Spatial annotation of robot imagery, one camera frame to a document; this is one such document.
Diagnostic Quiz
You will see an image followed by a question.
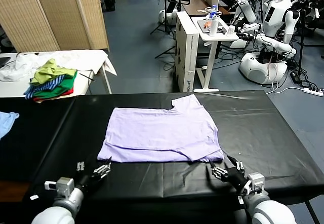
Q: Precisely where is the white power strip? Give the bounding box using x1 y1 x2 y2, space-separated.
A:
303 86 324 96

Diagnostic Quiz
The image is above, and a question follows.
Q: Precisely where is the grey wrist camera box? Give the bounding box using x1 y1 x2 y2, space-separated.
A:
247 172 265 194
44 177 74 197

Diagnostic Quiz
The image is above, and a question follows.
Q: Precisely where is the green folded garment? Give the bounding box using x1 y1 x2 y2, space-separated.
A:
32 70 78 99

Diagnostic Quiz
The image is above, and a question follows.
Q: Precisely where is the bamboo folding screen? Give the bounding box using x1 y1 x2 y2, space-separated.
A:
0 0 110 53

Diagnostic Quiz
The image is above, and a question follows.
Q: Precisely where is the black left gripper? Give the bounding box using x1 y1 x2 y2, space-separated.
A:
75 156 113 192

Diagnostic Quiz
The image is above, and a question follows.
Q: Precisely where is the blue striped garment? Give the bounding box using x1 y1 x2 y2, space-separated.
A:
24 74 66 100

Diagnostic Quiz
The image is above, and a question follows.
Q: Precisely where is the tall white cardboard box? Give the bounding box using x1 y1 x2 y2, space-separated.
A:
174 11 200 93

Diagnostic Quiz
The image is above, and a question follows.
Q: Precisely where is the yellow-green garment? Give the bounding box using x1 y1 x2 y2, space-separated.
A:
29 58 77 86

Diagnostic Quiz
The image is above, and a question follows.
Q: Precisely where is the light blue garment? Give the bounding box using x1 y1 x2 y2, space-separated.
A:
0 111 20 140

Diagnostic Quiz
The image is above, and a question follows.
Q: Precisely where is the white cable coil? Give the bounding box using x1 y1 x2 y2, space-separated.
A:
198 7 223 16

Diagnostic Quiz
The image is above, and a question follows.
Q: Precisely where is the white tumbler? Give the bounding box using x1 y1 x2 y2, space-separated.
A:
209 15 220 37

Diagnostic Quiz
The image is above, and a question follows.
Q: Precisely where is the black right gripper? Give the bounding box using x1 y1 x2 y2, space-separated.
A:
209 155 251 193

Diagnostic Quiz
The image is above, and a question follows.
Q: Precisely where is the lavender t-shirt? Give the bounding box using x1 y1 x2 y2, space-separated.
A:
97 94 225 163

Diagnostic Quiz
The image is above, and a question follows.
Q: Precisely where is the black vinyl table cover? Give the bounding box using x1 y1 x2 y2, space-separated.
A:
24 90 324 201
0 96 76 184

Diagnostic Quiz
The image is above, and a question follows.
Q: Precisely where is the white side table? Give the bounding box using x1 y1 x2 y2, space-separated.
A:
0 53 113 98

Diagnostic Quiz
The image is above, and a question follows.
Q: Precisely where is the white floor cable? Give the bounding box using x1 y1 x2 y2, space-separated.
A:
271 81 305 94

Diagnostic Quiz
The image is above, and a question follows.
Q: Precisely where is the grey laptop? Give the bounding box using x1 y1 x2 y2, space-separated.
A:
197 18 230 35

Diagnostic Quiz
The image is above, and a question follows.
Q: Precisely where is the black pole stand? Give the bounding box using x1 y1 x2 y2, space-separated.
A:
298 8 308 76

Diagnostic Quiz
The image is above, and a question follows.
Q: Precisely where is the black tripod stand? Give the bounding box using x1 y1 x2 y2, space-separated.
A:
154 35 177 59
150 0 178 36

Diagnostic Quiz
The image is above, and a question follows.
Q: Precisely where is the white humanoid robot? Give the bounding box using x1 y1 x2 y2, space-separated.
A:
236 0 302 84
227 0 274 24

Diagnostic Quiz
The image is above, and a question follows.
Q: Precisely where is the crumpled white garment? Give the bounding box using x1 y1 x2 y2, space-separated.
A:
0 53 38 83

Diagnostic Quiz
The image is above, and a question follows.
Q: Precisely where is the black power adapter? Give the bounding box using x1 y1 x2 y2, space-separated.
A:
290 71 302 84

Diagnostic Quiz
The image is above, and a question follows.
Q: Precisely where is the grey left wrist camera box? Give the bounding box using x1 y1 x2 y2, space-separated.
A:
44 177 74 197

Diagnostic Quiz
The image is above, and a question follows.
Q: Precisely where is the white tablecloth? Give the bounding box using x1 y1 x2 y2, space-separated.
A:
15 49 118 77

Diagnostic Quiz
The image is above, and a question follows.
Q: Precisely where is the red folded garment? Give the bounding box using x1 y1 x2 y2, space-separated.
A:
32 87 74 102

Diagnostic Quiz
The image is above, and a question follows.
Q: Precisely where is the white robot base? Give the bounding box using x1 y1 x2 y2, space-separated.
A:
158 9 178 26
229 38 248 49

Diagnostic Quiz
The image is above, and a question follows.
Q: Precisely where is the white standing desk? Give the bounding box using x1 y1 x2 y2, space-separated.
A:
191 16 240 93

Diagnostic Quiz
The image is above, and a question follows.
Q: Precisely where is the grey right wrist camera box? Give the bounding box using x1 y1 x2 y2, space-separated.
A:
247 172 265 194

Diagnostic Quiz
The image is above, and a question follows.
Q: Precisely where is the brown wooden desk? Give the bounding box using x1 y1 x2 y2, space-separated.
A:
182 0 236 17

